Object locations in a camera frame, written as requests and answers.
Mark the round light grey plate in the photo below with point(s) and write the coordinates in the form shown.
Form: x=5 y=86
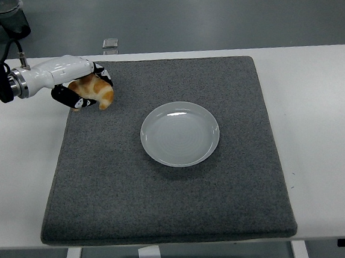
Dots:
x=179 y=136

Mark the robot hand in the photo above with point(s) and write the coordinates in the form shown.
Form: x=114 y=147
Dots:
x=55 y=71

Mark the croissant bread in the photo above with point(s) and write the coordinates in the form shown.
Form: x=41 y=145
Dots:
x=100 y=91

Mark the black bin with clear liner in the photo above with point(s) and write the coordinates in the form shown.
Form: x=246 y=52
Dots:
x=13 y=20

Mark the white tape strip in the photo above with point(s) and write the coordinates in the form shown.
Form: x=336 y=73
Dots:
x=149 y=254

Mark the grey felt mat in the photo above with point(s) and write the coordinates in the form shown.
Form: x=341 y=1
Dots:
x=166 y=202

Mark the metal floor socket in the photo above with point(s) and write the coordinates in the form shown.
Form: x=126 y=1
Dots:
x=110 y=43

